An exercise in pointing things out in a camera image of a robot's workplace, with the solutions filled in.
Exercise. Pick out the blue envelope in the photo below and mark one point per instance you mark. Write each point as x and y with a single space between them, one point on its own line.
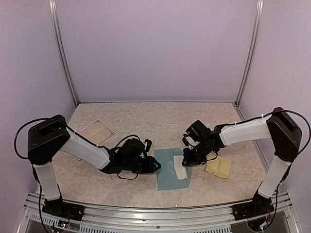
172 175

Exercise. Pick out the right aluminium corner post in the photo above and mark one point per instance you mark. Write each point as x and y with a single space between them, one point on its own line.
251 52

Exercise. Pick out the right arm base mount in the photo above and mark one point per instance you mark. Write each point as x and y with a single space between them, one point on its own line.
256 207

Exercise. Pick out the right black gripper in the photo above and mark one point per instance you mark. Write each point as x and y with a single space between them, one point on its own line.
189 160

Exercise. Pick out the lined letter paper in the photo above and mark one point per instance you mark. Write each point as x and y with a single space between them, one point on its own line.
97 132

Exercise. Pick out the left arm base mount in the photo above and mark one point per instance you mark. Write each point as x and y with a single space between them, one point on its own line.
63 209

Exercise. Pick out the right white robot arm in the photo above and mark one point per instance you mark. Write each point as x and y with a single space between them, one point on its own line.
276 127

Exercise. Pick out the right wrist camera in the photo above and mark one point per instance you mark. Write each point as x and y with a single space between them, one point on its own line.
187 143

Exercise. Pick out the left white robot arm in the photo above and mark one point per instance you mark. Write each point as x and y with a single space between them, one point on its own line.
39 140

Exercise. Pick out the folded yellow paper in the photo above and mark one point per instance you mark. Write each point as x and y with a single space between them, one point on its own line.
218 166

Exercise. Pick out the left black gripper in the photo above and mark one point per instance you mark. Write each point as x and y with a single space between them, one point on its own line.
151 167

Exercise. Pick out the aluminium front rail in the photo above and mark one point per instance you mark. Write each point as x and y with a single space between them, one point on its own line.
111 219

